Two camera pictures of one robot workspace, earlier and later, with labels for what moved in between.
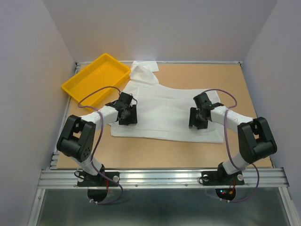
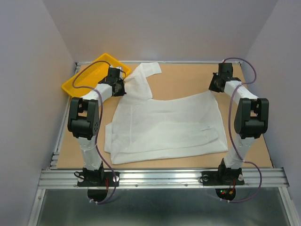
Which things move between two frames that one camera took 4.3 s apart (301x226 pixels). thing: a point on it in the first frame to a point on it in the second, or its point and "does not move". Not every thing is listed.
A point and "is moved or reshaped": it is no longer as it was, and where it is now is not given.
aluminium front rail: x=269 y=177 does not move
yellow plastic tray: x=91 y=88 does not move
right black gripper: x=193 y=120 to x=211 y=86
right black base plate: x=214 y=178 does not move
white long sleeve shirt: x=163 y=110 is moved or reshaped
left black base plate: x=85 y=180 does not move
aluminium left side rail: x=55 y=156 does not move
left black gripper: x=132 y=120 to x=122 y=92
